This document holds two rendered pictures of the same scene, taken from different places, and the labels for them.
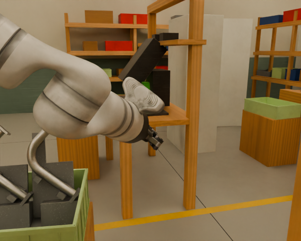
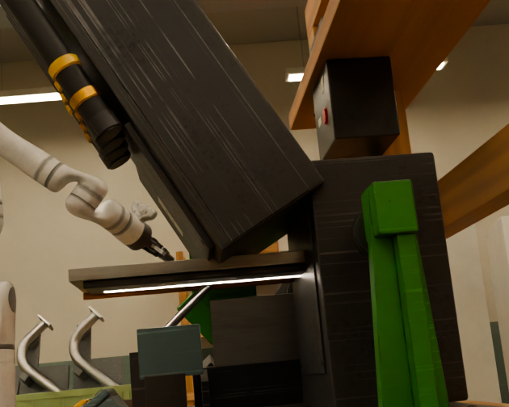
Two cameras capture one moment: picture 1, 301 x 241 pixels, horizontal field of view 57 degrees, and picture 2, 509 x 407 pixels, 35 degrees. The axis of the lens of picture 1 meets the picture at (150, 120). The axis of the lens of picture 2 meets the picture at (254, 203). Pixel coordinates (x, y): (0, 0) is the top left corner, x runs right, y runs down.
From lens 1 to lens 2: 1.58 m
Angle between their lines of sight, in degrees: 29
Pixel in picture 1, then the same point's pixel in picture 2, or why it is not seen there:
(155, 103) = (149, 211)
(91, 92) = (93, 187)
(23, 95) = not seen: outside the picture
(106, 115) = (108, 210)
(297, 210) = not seen: hidden behind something
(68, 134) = (82, 211)
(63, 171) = (110, 370)
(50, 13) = (149, 258)
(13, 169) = (52, 370)
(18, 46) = (60, 168)
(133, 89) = (136, 207)
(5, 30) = (54, 161)
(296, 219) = not seen: hidden behind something
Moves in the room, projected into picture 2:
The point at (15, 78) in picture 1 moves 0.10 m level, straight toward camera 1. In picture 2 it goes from (57, 182) to (56, 171)
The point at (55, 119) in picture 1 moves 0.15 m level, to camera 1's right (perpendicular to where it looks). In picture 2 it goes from (74, 201) to (136, 192)
